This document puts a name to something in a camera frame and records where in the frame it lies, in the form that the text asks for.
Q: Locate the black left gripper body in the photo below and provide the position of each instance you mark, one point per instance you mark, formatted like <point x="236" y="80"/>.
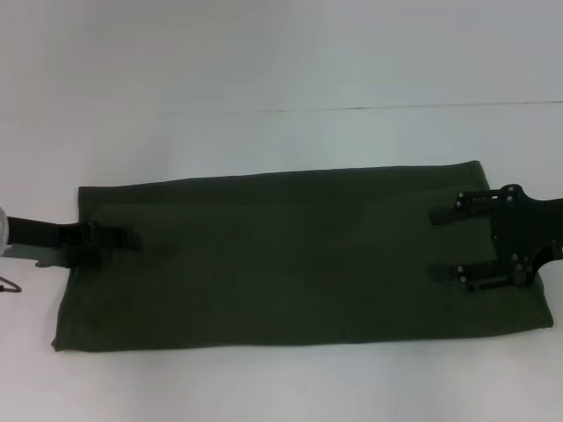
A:
<point x="48" y="242"/>

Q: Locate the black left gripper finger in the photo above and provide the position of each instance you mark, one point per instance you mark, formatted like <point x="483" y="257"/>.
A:
<point x="85" y="259"/>
<point x="114" y="239"/>

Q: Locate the dark green shirt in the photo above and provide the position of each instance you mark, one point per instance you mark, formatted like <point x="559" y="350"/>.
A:
<point x="286" y="264"/>

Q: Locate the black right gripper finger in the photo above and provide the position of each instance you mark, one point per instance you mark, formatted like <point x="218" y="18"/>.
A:
<point x="475" y="274"/>
<point x="466" y="208"/>

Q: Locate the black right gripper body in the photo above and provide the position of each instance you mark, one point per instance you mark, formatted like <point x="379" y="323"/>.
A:
<point x="528" y="233"/>

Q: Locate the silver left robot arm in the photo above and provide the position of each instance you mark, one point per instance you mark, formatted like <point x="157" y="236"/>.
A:
<point x="3" y="230"/>

